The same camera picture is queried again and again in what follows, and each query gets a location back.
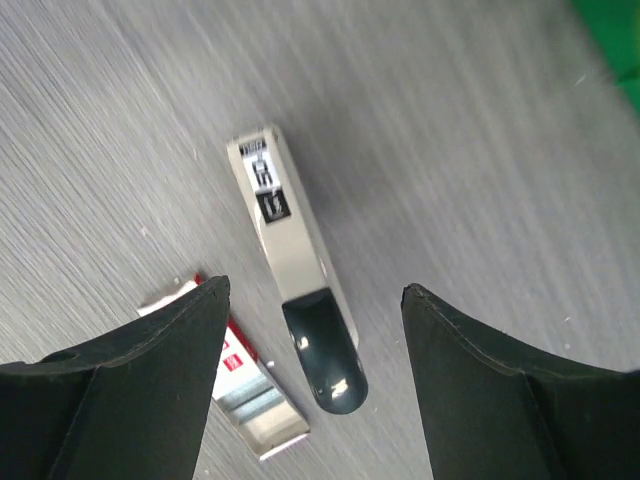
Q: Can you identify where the green plastic tray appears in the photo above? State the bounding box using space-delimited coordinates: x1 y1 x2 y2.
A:
571 0 639 114

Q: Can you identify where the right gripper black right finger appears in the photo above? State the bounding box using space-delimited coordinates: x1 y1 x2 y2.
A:
401 283 639 479

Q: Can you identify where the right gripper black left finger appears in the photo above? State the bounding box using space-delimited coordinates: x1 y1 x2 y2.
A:
1 275 230 479

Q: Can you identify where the staple box red white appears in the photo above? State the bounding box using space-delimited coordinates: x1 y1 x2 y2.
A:
135 272 311 462

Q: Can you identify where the beige stapler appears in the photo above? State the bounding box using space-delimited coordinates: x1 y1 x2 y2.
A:
227 124 369 415

